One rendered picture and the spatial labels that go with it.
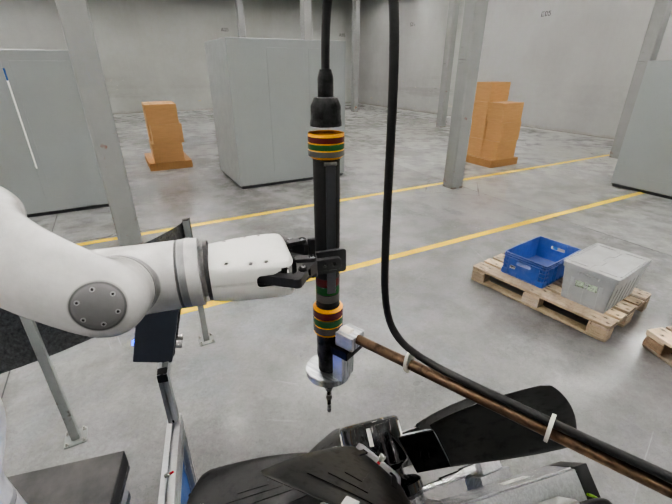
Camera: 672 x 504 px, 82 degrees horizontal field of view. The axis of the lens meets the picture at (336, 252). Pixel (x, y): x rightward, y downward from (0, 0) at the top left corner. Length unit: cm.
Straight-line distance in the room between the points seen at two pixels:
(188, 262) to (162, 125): 809
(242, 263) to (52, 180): 617
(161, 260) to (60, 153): 605
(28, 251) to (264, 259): 22
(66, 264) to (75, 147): 607
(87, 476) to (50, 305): 82
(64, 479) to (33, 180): 563
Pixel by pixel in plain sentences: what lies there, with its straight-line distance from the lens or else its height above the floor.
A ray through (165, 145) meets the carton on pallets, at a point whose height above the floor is 47.
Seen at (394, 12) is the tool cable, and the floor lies 190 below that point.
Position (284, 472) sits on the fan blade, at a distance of 55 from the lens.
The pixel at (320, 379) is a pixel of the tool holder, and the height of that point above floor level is 143.
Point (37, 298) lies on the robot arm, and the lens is 43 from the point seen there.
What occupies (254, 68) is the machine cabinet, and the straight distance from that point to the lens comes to 665.
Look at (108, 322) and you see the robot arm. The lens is 42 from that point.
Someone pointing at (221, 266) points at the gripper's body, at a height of 165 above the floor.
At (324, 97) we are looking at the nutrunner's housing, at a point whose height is 183.
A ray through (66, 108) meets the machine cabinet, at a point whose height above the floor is 137.
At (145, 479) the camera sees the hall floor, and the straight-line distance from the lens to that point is 244.
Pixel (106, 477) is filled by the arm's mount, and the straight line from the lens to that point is 118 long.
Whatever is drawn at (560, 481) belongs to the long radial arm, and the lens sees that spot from 98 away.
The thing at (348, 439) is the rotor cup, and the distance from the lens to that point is 80.
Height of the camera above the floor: 186
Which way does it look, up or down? 25 degrees down
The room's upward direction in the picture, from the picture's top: straight up
